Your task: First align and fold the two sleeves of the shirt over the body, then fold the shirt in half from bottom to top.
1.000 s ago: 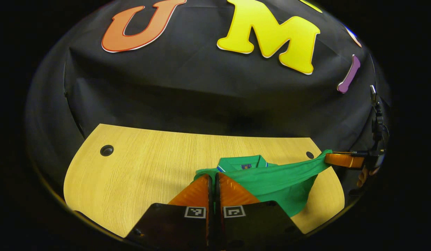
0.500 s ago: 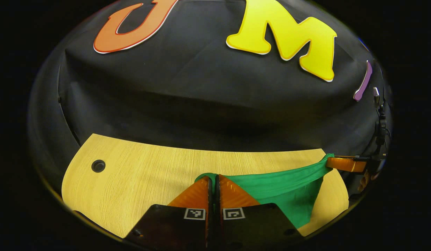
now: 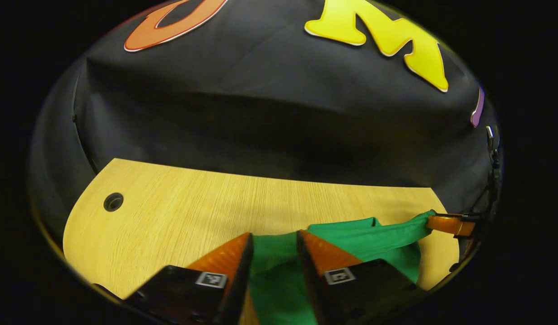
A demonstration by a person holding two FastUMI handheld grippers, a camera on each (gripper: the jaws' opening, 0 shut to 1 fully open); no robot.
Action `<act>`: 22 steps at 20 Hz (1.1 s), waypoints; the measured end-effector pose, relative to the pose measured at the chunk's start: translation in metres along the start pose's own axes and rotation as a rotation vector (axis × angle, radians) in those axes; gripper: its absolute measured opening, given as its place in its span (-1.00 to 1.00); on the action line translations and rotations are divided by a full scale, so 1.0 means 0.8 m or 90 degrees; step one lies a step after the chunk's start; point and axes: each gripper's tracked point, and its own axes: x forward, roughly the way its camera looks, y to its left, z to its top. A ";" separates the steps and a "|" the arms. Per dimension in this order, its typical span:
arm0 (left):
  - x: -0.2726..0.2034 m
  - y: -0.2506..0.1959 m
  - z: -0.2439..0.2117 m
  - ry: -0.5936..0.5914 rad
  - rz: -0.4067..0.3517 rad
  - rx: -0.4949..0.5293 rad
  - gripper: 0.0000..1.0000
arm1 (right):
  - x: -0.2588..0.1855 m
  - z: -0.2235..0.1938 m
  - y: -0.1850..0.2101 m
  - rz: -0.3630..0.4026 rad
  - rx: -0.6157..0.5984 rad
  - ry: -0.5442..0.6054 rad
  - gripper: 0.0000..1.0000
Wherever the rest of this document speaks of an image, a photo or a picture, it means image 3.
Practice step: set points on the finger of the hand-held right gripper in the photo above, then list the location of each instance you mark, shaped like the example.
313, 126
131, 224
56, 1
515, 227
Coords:
446, 225

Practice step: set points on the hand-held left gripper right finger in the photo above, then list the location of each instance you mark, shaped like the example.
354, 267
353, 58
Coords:
310, 280

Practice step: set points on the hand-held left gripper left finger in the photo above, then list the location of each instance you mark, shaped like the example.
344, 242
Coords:
240, 289

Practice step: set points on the green T-shirt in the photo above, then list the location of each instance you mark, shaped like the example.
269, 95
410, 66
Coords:
279, 293

